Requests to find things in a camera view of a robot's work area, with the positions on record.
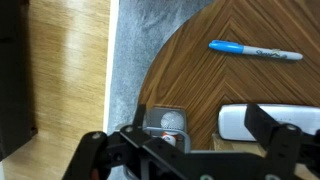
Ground orange capped white bottle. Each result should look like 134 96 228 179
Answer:
161 131 177 148

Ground grey mesh pen holder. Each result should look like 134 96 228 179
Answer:
114 105 192 180

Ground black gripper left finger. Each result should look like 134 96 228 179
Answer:
61 104 152 180

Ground white dimpled ball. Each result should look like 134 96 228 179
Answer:
160 111 185 132

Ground blue capped grey marker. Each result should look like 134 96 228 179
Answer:
208 39 304 62

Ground dark wooden cabinet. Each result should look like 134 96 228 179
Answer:
0 0 38 162

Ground grey carpet rug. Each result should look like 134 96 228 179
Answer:
107 0 214 180

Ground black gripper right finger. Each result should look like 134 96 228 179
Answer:
244 103 320 180

